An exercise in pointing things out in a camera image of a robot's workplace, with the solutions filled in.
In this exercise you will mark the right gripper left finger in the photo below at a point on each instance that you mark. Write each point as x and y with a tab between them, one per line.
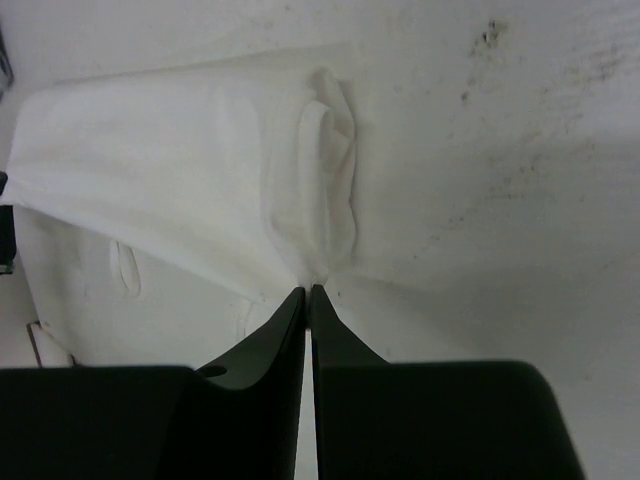
234	418

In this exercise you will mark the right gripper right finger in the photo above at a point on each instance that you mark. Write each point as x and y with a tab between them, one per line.
442	420

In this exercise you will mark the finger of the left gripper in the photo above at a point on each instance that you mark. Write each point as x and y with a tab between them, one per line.
7	239

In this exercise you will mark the white tank top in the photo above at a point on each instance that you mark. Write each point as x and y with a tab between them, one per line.
241	175

